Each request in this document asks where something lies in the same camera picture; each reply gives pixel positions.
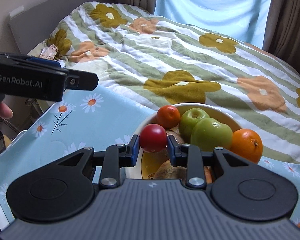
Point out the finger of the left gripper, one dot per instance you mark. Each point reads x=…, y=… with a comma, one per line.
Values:
x=81, y=80
x=47, y=62

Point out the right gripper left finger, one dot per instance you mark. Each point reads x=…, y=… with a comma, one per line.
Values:
x=113, y=159

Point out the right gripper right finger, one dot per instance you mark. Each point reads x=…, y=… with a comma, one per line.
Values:
x=193, y=159

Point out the large yellowish russet apple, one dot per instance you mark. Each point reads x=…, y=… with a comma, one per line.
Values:
x=167, y=171

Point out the small green apple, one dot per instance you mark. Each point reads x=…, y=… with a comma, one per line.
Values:
x=210, y=133

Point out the round red cherry tomato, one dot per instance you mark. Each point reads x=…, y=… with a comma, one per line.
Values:
x=153, y=138

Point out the small tangerine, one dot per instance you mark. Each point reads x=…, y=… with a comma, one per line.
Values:
x=208, y=175
x=168, y=116

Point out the medium orange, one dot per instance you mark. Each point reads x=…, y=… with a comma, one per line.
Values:
x=247, y=144

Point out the brown kiwi with sticker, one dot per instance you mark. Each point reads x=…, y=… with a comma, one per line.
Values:
x=175, y=132

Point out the person's left hand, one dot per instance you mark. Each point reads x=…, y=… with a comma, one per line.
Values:
x=5, y=111

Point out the small patterned cloth pouch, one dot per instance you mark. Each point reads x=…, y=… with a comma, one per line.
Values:
x=49, y=53

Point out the cream yellow ceramic bowl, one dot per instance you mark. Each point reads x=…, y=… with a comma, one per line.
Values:
x=148, y=163

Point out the blue daisy tablecloth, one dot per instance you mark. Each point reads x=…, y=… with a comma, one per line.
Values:
x=98, y=119

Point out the grey bed headboard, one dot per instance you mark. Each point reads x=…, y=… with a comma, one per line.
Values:
x=34, y=25

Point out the striped floral duvet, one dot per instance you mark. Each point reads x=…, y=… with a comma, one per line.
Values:
x=155, y=62

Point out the light blue window sheet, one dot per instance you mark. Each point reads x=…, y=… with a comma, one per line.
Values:
x=244, y=20

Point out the brown right curtain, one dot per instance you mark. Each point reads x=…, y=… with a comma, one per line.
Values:
x=282, y=33

